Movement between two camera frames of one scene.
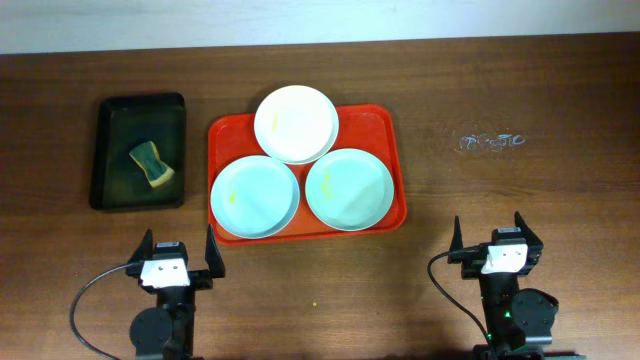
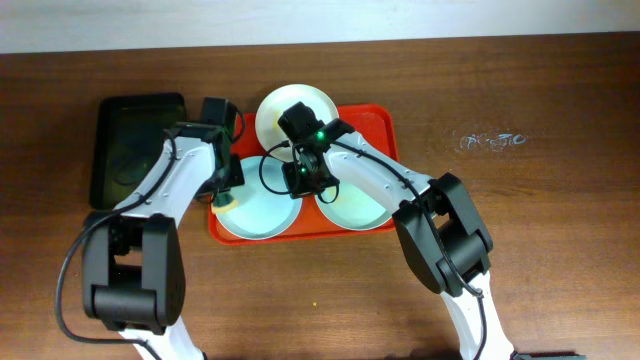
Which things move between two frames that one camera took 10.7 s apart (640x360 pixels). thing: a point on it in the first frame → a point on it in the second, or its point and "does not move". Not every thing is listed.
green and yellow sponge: [147, 156] → [223, 202]
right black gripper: [467, 258] → [288, 171]
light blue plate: [255, 197] does not move
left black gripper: [201, 273] → [230, 177]
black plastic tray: [118, 182] does not move
